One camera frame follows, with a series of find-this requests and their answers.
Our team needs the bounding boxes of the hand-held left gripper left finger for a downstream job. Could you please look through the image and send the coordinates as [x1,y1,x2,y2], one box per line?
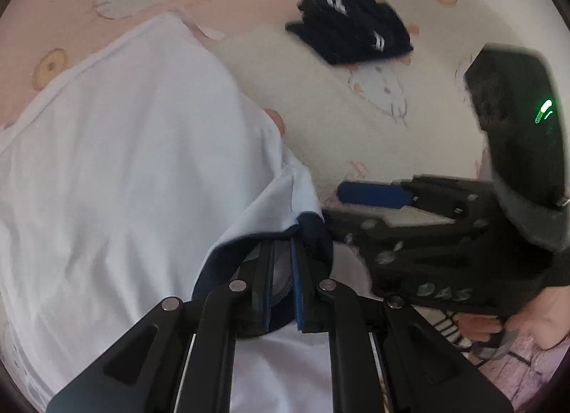
[47,239,277,413]

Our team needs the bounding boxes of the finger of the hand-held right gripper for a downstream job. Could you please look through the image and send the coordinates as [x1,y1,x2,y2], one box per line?
[337,175,495,220]
[321,208,491,262]

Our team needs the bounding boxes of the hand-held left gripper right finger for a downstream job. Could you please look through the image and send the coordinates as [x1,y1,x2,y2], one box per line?
[289,237,513,413]

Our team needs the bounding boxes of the white shirt with navy trim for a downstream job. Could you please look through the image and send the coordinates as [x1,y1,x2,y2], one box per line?
[0,12,379,413]

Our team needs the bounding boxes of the person's right hand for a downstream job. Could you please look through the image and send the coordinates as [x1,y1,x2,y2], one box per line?
[456,288,570,351]

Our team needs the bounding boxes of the pink cat print blanket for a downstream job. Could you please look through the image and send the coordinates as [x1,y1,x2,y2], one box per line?
[0,0,562,236]

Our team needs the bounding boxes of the navy folded clothing white stripes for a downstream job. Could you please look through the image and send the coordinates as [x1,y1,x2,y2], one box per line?
[285,0,415,66]

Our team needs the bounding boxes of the pink fluffy pajamas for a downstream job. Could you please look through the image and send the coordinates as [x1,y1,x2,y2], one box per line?
[481,333,570,409]

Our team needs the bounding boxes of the black cable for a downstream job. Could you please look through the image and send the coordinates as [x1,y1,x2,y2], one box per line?
[467,328,522,369]

